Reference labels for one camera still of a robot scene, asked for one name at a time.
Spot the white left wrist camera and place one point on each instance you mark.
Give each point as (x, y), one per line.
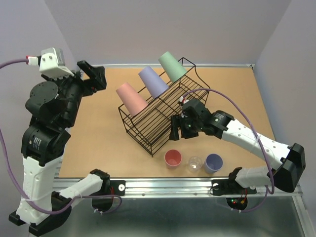
(51, 63)

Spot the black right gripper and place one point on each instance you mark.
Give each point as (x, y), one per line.
(176, 121)

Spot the pink plastic cup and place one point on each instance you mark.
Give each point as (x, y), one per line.
(131, 99)

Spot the red plastic cup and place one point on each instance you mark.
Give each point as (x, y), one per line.
(172, 159)

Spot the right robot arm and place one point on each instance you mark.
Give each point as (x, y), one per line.
(284, 163)

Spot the dark purple plastic cup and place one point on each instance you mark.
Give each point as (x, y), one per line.
(213, 163)

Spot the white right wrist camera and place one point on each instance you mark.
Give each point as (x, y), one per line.
(182, 100)

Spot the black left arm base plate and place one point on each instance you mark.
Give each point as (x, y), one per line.
(116, 187)

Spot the green plastic cup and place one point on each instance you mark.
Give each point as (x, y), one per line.
(172, 67)

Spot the light purple plastic cup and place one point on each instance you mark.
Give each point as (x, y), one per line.
(152, 81)

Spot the aluminium table frame rail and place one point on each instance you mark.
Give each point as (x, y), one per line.
(99, 140)

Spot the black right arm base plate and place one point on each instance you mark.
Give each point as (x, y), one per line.
(221, 187)

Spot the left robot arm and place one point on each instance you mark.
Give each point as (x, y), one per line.
(54, 105)

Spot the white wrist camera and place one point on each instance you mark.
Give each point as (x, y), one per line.
(182, 100)
(51, 63)

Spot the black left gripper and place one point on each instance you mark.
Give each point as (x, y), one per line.
(98, 82)

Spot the black wire dish rack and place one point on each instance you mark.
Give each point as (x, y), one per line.
(151, 127)

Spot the clear plastic cup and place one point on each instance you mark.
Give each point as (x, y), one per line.
(194, 163)

